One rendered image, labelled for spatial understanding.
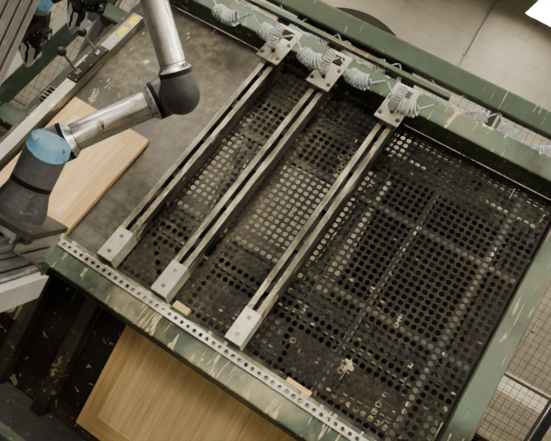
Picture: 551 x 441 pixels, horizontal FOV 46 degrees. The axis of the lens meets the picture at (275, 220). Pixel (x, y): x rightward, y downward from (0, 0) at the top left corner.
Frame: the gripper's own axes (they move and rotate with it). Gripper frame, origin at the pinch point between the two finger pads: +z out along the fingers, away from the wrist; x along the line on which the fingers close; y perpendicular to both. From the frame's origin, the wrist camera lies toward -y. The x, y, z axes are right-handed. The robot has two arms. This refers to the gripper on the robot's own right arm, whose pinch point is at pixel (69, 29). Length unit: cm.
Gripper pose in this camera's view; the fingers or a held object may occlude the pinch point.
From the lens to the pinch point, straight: 214.9
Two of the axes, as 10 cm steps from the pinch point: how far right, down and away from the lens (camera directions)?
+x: -5.2, -7.6, 3.8
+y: 7.4, -1.8, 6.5
